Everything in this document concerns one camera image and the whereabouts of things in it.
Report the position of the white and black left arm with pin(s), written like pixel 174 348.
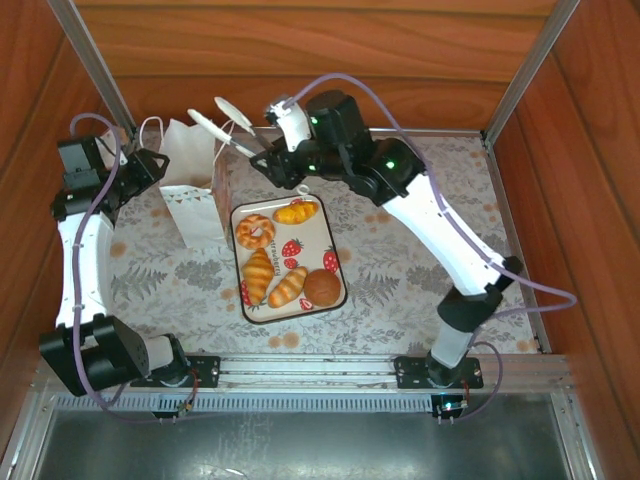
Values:
pixel 90 260

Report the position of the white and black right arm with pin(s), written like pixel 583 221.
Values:
pixel 450 240

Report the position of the fake yellow twisted bread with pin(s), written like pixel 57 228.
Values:
pixel 295 212

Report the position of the white printed paper bag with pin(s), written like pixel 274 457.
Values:
pixel 195 220

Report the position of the fake croissant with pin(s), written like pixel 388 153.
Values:
pixel 257 275

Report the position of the fake striped long loaf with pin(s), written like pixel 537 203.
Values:
pixel 287 289

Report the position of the fake round brown bun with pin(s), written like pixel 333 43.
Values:
pixel 322 287

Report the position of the white strawberry print tray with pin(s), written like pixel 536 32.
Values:
pixel 305 250

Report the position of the small circuit board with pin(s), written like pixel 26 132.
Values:
pixel 450 407
pixel 182 409

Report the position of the grey metal sheet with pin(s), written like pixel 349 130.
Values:
pixel 300 445

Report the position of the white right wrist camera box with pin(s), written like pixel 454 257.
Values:
pixel 295 125

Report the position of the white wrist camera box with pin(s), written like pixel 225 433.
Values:
pixel 295 125
pixel 106 150

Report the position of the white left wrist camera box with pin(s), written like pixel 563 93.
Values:
pixel 106 150

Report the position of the aluminium back rail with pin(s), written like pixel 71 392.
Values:
pixel 425 131

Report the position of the aluminium frame post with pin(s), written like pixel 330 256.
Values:
pixel 530 70
pixel 92 65

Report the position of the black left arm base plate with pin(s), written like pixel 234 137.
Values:
pixel 205 371

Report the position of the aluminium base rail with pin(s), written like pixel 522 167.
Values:
pixel 310 372

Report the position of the aluminium side rail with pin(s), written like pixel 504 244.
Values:
pixel 520 240

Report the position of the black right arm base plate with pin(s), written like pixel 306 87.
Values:
pixel 410 371

